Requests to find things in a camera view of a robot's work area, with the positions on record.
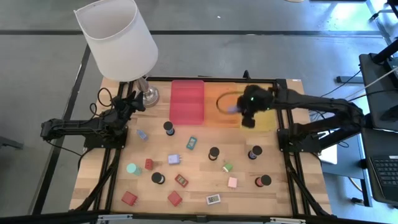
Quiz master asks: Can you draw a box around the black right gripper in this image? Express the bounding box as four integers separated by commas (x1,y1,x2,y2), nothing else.
238,85,275,129

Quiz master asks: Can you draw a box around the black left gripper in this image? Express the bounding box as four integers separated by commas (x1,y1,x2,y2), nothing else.
111,91,146,126

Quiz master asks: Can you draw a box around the black spool purple thread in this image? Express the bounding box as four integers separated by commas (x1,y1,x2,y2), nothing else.
248,145,263,161

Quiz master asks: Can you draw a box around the black spool blue thread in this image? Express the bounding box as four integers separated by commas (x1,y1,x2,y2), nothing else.
163,121,175,136

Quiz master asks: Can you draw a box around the black spool tan thread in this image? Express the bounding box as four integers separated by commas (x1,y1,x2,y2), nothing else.
208,146,221,161

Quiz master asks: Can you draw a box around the black spool red thread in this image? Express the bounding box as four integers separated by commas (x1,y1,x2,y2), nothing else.
254,174,272,188

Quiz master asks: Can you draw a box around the teal digital thermometer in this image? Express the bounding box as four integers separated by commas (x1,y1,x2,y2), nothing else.
186,136,198,151

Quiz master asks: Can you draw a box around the teal thread spool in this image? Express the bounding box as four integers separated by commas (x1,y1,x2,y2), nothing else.
126,162,143,176

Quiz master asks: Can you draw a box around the lavender wall charger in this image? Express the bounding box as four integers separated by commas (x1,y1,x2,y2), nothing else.
167,154,183,166

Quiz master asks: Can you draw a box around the black spool white thread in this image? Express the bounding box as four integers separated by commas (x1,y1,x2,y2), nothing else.
151,172,166,185

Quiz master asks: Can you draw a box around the red digital thermometer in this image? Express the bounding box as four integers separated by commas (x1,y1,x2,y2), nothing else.
174,174,189,188

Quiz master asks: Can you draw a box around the red wall charger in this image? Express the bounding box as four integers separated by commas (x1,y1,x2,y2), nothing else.
167,190,183,207
121,191,139,207

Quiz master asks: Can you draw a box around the black office desk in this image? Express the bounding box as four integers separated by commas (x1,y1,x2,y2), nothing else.
359,52,398,131

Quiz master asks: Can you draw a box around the yellow translucent plastic bin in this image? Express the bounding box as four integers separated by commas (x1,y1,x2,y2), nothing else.
241,82,277,131

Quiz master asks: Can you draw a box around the orange translucent plastic bin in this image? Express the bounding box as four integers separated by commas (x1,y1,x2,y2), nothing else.
204,81,243,128

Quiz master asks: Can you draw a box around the pink translucent plastic bin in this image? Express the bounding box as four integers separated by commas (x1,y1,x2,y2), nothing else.
169,80,206,126

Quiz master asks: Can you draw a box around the white shade silver table lamp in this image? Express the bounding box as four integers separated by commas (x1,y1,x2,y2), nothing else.
73,0,161,108

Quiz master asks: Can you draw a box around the white flat box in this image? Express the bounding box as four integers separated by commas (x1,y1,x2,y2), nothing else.
317,130,338,165

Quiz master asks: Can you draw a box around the dark desk foot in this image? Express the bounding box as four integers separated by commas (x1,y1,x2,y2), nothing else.
335,75,364,84

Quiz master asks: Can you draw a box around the grey desk base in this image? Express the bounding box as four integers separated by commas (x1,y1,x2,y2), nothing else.
322,133,373,208

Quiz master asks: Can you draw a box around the black keyboard desk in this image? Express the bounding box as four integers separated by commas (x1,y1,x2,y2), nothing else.
360,127,398,206

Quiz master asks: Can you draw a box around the black floor stand foot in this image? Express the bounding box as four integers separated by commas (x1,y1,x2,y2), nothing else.
0,136,24,150

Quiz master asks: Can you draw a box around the black computer mouse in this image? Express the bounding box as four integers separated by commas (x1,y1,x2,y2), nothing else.
381,105,398,122

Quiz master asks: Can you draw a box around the black computer keyboard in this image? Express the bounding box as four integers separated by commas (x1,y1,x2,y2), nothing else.
369,154,398,195

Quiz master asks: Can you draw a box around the black beam with silver brackets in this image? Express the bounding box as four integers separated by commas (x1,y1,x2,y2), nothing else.
0,210,398,224

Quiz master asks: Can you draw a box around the black chair base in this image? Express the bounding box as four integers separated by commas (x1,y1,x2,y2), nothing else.
368,0,398,22

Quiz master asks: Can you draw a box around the black aluminium table frame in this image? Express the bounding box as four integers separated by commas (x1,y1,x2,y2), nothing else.
70,76,333,218

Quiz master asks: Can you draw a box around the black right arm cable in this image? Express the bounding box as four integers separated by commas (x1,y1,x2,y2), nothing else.
216,91,246,114

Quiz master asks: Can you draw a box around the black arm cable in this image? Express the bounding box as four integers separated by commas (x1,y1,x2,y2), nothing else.
90,87,113,116
216,91,246,114

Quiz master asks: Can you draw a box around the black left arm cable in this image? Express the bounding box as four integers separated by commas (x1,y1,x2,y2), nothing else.
90,87,113,116

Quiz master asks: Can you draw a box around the white cable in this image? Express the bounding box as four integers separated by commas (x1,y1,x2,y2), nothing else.
338,67,398,103

